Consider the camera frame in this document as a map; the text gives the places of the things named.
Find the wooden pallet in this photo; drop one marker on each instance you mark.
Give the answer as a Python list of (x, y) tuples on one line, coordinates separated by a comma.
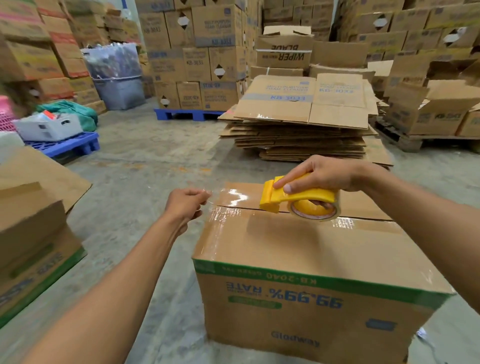
[(408, 140)]

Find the white plastic scrap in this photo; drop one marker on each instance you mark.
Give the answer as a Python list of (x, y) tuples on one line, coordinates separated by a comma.
[(425, 335)]

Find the person's left thumb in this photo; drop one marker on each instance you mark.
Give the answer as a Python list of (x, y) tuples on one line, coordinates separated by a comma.
[(200, 192)]

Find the large clear plastic sack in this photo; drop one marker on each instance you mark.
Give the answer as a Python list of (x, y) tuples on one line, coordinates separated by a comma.
[(116, 75)]

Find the stack of flattened cardboard boxes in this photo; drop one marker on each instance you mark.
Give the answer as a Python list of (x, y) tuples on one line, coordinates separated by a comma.
[(300, 112)]

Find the pink plastic basket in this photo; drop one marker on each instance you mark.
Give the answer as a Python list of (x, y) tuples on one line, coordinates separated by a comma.
[(5, 114)]

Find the small blue plastic pallet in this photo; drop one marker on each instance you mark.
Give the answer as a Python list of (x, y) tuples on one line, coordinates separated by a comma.
[(71, 144)]

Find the taped green-striped cardboard box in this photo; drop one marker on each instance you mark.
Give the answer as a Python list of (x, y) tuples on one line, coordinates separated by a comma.
[(300, 262)]

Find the person's right hand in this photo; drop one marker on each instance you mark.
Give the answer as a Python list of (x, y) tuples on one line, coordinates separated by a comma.
[(330, 172)]

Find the wall of stacked brown cartons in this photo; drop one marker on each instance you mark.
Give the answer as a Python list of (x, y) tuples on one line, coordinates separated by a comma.
[(393, 30)]

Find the clear packing tape roll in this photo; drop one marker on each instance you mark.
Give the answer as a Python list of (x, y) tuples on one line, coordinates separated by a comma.
[(300, 212)]

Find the open black-lettered cardboard box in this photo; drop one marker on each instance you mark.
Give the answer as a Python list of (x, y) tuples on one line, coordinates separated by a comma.
[(284, 52)]

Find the stack of diamond-marked cartons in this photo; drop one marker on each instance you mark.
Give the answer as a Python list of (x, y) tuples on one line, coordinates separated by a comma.
[(195, 52)]

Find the yellow tape dispenser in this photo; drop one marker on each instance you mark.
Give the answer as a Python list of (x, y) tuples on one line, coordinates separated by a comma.
[(275, 197)]

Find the row of open brown cartons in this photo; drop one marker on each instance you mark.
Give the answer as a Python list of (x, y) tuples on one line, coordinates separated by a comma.
[(431, 108)]

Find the long blue plastic pallet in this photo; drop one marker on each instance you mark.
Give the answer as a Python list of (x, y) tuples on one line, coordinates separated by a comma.
[(187, 114)]

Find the open green-striped cardboard box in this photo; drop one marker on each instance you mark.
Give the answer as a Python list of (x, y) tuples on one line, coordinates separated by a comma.
[(33, 258)]

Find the person's left hand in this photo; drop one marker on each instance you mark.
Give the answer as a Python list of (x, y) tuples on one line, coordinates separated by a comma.
[(183, 206)]

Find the person's left forearm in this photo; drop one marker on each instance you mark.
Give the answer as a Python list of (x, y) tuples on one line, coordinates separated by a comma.
[(112, 296)]

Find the green plastic bag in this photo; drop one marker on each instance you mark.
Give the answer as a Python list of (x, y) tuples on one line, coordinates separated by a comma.
[(80, 112)]

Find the stack of faded printed cartons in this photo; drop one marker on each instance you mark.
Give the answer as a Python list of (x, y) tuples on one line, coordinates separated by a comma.
[(37, 48)]

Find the person's right forearm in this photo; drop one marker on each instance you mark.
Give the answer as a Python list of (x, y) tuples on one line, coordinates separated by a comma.
[(431, 225)]

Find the white plastic basket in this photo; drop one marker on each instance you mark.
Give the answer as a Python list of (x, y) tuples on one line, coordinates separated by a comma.
[(48, 129)]

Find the person's right thumb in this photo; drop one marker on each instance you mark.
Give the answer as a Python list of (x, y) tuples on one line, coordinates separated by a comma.
[(296, 187)]

